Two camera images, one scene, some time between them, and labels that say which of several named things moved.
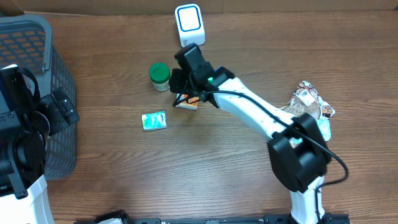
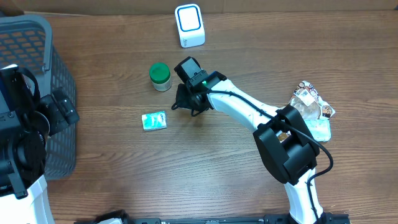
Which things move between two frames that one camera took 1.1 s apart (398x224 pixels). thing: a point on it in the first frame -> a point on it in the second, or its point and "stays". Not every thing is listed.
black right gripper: x=180 y=75 -> x=183 y=101
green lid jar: x=160 y=73 stays
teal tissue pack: x=154 y=121 stays
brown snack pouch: x=305 y=99 stays
